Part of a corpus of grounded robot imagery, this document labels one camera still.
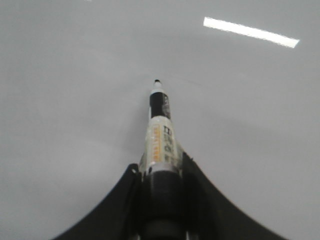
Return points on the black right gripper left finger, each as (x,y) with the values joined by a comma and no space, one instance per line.
(114,217)

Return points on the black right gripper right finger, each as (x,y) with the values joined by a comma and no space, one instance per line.
(212,216)

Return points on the white black whiteboard marker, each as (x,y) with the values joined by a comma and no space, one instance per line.
(161,190)

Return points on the white whiteboard with aluminium frame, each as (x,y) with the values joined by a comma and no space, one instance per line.
(243,81)

